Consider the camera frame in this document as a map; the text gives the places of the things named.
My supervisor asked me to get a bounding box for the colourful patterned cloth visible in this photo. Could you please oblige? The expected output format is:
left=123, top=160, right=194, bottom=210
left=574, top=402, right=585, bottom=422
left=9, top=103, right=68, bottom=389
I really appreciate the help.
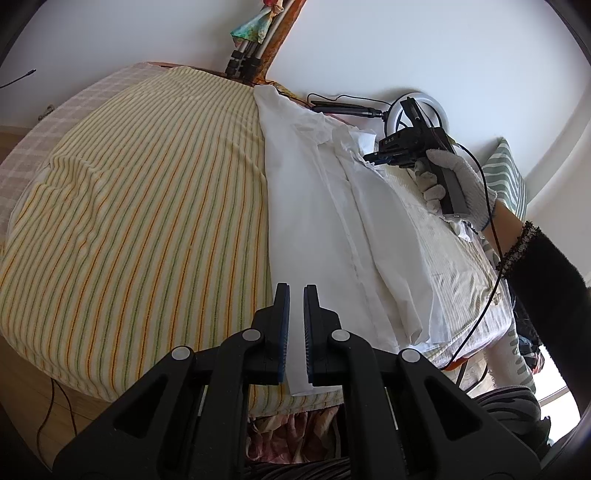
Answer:
left=231, top=0, right=283, bottom=45

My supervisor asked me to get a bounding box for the grey striped cloth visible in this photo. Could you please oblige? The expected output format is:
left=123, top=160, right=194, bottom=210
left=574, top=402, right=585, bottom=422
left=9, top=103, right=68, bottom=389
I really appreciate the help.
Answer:
left=475, top=387, right=549, bottom=445

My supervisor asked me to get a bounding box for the yellow striped blanket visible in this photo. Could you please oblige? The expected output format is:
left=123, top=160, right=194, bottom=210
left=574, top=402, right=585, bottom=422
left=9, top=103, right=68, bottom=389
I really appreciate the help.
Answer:
left=0, top=67, right=514, bottom=414

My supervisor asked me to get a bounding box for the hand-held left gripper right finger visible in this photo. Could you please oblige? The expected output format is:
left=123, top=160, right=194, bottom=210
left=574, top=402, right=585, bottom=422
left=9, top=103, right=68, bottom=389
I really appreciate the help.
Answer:
left=302, top=284, right=541, bottom=480

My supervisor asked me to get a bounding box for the person's right hand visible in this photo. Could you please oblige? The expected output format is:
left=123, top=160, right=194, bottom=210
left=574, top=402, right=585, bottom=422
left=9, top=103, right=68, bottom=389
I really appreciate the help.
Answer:
left=413, top=148, right=498, bottom=232

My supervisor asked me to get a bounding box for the thin black wall cable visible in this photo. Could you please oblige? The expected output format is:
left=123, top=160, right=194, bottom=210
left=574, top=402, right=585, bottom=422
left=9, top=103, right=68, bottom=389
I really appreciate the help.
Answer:
left=0, top=69, right=37, bottom=90

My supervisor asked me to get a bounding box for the black ring light stand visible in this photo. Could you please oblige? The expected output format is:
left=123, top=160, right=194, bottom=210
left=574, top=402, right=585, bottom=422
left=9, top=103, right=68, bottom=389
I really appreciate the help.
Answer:
left=307, top=94, right=393, bottom=119

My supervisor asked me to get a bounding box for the white shirt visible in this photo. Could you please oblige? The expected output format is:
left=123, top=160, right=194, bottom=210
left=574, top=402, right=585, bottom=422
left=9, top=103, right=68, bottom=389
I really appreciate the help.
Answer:
left=253, top=85, right=444, bottom=397

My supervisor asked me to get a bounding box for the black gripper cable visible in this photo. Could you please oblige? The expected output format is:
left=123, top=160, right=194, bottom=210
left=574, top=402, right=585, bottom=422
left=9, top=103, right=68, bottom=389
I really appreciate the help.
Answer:
left=441, top=141, right=505, bottom=372

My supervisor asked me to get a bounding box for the person's right forearm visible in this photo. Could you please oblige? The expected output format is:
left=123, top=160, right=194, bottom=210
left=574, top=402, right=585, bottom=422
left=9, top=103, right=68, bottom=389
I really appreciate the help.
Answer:
left=480, top=203, right=591, bottom=418

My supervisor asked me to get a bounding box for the white crinkled garment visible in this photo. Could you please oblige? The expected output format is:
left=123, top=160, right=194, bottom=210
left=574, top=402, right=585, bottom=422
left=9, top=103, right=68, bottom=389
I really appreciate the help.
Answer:
left=385, top=168, right=465, bottom=347

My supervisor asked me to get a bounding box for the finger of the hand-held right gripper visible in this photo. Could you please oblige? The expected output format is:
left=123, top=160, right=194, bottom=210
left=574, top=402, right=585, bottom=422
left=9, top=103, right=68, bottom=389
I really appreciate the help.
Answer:
left=363, top=150, right=402, bottom=168

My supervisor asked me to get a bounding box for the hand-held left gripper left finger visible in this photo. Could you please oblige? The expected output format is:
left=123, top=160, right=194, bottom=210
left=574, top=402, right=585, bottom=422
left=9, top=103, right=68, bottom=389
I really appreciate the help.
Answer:
left=52, top=282, right=291, bottom=480

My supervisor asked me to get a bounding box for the green patterned white towel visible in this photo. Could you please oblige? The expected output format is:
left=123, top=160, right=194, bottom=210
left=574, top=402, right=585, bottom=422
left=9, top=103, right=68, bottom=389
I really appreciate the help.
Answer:
left=487, top=318, right=539, bottom=396

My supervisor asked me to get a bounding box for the green patterned pillow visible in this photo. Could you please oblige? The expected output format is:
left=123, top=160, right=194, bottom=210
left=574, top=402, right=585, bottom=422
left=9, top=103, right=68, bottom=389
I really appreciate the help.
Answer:
left=481, top=137, right=528, bottom=219

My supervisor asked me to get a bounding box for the white ring light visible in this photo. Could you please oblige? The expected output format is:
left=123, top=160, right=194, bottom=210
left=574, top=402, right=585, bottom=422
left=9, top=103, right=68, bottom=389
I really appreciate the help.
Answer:
left=382, top=89, right=456, bottom=145

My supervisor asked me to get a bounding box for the pink floral cloth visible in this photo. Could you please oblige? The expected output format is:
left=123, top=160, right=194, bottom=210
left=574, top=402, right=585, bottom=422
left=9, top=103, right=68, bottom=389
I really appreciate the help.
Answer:
left=247, top=407, right=343, bottom=463

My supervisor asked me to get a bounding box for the black floor cable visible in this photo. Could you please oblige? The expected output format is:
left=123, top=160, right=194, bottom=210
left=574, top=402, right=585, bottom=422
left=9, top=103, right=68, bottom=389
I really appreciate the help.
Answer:
left=37, top=378, right=77, bottom=459

